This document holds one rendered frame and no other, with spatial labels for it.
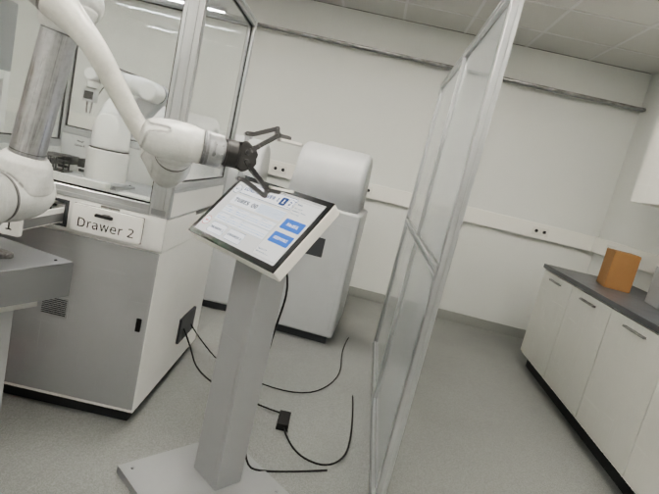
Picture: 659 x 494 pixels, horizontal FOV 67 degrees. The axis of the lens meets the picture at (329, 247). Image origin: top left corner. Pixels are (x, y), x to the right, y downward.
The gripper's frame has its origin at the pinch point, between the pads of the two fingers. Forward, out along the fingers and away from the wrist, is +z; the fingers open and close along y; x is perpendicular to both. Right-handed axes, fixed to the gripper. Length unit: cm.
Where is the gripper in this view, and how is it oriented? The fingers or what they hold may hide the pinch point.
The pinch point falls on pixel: (293, 168)
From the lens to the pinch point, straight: 144.7
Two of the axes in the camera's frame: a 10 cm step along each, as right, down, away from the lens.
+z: 9.1, 1.5, 3.8
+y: 2.0, -9.8, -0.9
